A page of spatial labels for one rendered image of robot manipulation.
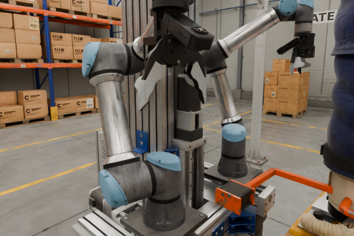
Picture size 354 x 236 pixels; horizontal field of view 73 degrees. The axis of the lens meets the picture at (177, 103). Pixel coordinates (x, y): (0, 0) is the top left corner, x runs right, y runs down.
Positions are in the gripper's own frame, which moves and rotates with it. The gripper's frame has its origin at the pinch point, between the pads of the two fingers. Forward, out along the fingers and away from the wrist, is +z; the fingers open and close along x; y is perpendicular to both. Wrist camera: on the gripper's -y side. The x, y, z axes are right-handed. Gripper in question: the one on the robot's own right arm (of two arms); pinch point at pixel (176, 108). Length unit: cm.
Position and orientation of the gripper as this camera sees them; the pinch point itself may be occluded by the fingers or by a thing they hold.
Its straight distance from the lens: 47.2
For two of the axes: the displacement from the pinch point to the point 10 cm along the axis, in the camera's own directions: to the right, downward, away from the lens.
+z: 0.0, 9.9, 1.6
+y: -5.4, -1.3, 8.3
